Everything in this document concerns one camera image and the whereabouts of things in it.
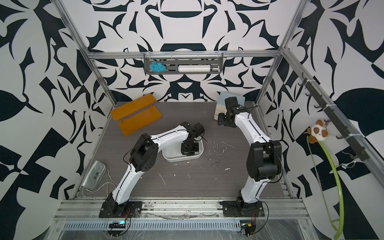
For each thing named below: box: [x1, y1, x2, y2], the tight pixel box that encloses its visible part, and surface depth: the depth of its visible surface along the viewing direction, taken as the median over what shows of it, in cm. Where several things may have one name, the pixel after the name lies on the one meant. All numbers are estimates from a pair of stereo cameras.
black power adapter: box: [240, 223, 257, 237], surface depth 72 cm
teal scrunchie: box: [149, 61, 167, 73], surface depth 93 cm
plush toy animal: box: [307, 119, 329, 144], surface depth 62 cm
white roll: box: [178, 65, 211, 72], surface depth 92 cm
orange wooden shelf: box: [111, 93, 163, 136], surface depth 107 cm
